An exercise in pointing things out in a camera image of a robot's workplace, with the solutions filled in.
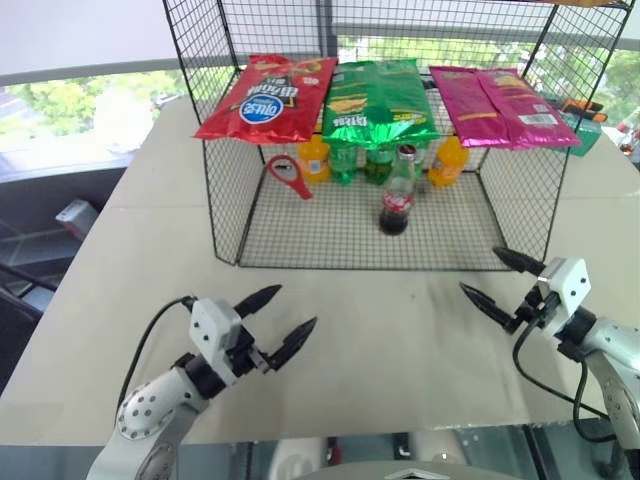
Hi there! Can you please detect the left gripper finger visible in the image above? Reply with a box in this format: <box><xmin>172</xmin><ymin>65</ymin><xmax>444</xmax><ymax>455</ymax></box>
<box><xmin>234</xmin><ymin>284</ymin><xmax>283</xmax><ymax>318</ymax></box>
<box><xmin>267</xmin><ymin>316</ymin><xmax>319</xmax><ymax>372</ymax></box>

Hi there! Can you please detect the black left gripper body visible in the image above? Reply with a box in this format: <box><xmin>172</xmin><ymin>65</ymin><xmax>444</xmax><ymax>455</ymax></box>
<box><xmin>227</xmin><ymin>319</ymin><xmax>274</xmax><ymax>377</ymax></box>

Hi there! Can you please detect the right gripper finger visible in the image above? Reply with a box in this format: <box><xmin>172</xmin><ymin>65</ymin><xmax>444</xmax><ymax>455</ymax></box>
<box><xmin>458</xmin><ymin>282</ymin><xmax>521</xmax><ymax>334</ymax></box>
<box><xmin>492</xmin><ymin>246</ymin><xmax>546</xmax><ymax>275</ymax></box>

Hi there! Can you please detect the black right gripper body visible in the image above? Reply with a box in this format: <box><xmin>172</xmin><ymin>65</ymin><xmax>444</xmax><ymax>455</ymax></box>
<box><xmin>514</xmin><ymin>279</ymin><xmax>561</xmax><ymax>331</ymax></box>

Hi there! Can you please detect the red bottle opener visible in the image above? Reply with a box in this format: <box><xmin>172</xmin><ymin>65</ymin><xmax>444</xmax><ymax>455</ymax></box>
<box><xmin>267</xmin><ymin>154</ymin><xmax>315</xmax><ymax>201</ymax></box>

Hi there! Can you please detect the orange soda bottle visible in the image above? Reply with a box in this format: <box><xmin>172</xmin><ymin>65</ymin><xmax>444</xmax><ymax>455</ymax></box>
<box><xmin>428</xmin><ymin>137</ymin><xmax>470</xmax><ymax>189</ymax></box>
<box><xmin>295</xmin><ymin>137</ymin><xmax>332</xmax><ymax>185</ymax></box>

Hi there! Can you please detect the glass cola bottle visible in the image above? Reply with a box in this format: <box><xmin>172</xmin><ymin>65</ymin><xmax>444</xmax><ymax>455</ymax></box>
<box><xmin>378</xmin><ymin>143</ymin><xmax>419</xmax><ymax>237</ymax></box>

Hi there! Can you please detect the green soda bottle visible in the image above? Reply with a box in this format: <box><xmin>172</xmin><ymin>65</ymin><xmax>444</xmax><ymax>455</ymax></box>
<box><xmin>327</xmin><ymin>142</ymin><xmax>364</xmax><ymax>187</ymax></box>
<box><xmin>363</xmin><ymin>144</ymin><xmax>397</xmax><ymax>187</ymax></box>

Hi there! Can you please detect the teal box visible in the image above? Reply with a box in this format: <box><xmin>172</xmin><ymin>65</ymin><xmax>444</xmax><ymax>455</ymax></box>
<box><xmin>554</xmin><ymin>110</ymin><xmax>601</xmax><ymax>157</ymax></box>

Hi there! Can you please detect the magenta chip bag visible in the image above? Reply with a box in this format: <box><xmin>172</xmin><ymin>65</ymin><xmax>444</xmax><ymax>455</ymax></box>
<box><xmin>477</xmin><ymin>68</ymin><xmax>584</xmax><ymax>151</ymax></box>
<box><xmin>428</xmin><ymin>65</ymin><xmax>514</xmax><ymax>149</ymax></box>

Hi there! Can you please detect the orange black tool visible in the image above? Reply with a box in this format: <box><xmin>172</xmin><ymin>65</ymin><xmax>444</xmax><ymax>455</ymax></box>
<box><xmin>559</xmin><ymin>98</ymin><xmax>609</xmax><ymax>123</ymax></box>

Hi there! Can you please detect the red chip bag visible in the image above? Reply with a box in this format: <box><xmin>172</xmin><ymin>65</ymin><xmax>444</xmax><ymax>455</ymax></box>
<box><xmin>193</xmin><ymin>53</ymin><xmax>339</xmax><ymax>146</ymax></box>

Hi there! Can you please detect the grey metal box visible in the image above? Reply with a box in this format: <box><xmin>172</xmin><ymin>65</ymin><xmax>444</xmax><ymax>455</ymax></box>
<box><xmin>54</xmin><ymin>198</ymin><xmax>100</xmax><ymax>239</ymax></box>

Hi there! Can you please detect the green chip bag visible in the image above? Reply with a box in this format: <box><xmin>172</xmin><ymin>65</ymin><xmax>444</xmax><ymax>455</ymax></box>
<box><xmin>321</xmin><ymin>59</ymin><xmax>441</xmax><ymax>151</ymax></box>

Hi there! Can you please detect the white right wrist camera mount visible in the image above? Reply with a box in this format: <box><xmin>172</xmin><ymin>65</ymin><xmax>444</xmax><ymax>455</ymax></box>
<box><xmin>537</xmin><ymin>258</ymin><xmax>592</xmax><ymax>341</ymax></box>

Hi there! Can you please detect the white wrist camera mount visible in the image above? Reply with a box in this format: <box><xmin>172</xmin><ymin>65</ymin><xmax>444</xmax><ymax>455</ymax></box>
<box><xmin>188</xmin><ymin>298</ymin><xmax>241</xmax><ymax>386</ymax></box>
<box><xmin>537</xmin><ymin>258</ymin><xmax>592</xmax><ymax>341</ymax></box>

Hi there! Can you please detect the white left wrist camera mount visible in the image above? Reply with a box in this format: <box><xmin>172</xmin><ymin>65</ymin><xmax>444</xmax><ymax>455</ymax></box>
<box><xmin>188</xmin><ymin>298</ymin><xmax>241</xmax><ymax>386</ymax></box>

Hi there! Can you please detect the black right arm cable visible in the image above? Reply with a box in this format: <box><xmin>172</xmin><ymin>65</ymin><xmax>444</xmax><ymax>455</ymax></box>
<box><xmin>512</xmin><ymin>299</ymin><xmax>624</xmax><ymax>444</ymax></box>

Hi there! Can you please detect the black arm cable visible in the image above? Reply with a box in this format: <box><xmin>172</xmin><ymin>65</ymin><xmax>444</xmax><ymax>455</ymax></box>
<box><xmin>512</xmin><ymin>299</ymin><xmax>624</xmax><ymax>444</ymax></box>
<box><xmin>115</xmin><ymin>295</ymin><xmax>197</xmax><ymax>416</ymax></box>

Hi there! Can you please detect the black wire rack shelf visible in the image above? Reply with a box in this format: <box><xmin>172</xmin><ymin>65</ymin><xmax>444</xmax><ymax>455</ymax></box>
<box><xmin>160</xmin><ymin>0</ymin><xmax>635</xmax><ymax>272</ymax></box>

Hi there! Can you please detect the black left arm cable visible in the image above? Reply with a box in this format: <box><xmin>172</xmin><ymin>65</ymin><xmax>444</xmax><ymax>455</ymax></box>
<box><xmin>115</xmin><ymin>295</ymin><xmax>197</xmax><ymax>416</ymax></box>

